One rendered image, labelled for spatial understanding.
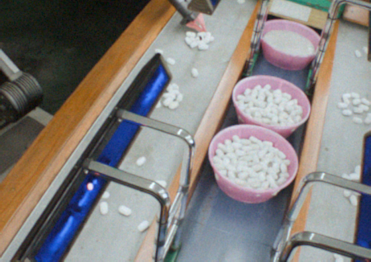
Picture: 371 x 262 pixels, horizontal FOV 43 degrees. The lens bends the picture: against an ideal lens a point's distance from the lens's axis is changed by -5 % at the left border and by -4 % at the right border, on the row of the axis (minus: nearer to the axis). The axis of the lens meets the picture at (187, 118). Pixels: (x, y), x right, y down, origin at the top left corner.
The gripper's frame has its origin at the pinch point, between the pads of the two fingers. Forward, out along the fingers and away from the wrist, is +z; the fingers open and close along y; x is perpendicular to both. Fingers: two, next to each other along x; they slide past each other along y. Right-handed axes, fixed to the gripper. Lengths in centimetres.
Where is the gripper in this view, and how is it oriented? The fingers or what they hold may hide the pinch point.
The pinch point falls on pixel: (203, 30)
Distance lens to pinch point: 196.2
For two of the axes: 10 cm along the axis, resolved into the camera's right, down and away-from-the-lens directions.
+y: 3.0, -6.2, 7.3
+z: 6.5, 6.9, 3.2
